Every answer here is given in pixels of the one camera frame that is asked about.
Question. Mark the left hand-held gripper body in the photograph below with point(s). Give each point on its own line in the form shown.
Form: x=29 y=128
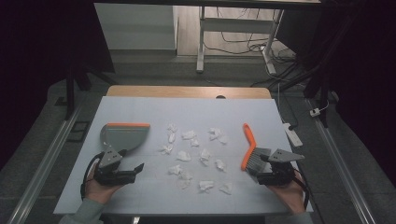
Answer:
x=109 y=158

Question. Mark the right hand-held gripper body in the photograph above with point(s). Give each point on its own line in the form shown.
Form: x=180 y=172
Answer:
x=281 y=175

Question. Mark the grey dustpan with orange edge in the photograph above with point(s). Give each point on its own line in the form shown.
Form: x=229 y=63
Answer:
x=124 y=137

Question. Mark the orange brush with grey bristles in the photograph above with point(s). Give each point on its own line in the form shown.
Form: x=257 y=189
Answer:
x=250 y=146

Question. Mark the white paper scraps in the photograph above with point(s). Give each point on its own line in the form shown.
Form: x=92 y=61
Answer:
x=183 y=156

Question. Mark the person's right hand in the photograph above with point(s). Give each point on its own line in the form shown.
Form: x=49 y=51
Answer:
x=292 y=197

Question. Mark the person's left hand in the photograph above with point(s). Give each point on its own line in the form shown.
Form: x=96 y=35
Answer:
x=99 y=191

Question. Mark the pale table mat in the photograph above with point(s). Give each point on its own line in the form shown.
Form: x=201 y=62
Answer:
x=155 y=193

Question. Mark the white power strip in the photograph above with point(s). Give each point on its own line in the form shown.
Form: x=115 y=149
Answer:
x=292 y=134

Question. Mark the small white plug adapter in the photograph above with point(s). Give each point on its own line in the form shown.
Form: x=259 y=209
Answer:
x=315 y=112

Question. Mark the black metal stand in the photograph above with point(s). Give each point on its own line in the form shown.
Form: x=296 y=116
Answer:
x=320 y=84
x=70 y=90

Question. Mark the black curtain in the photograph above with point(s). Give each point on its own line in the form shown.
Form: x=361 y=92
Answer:
x=34 y=56
x=367 y=77

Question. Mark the white cabinet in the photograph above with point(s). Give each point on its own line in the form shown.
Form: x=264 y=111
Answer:
x=137 y=26

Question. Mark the black rectangular floor frame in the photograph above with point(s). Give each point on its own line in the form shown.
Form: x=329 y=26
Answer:
x=79 y=131

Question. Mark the aluminium floor rail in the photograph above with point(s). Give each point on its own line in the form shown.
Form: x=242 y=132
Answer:
x=43 y=165
x=342 y=161

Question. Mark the white desk frame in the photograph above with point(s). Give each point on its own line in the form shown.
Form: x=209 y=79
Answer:
x=233 y=25

